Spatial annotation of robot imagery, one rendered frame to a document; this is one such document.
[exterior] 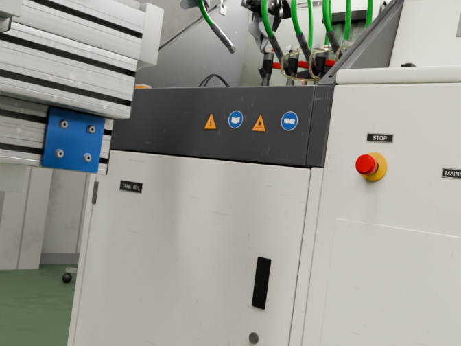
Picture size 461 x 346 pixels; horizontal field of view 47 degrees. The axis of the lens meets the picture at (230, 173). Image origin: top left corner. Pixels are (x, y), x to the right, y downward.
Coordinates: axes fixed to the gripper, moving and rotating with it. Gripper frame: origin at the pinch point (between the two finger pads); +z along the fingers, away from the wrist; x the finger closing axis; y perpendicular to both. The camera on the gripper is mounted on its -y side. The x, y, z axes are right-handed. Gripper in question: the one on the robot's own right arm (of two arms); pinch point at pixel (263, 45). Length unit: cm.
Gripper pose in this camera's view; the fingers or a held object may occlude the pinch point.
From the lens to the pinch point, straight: 146.4
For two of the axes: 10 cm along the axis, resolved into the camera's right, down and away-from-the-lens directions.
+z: -1.3, 9.9, -0.3
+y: -6.1, -1.1, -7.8
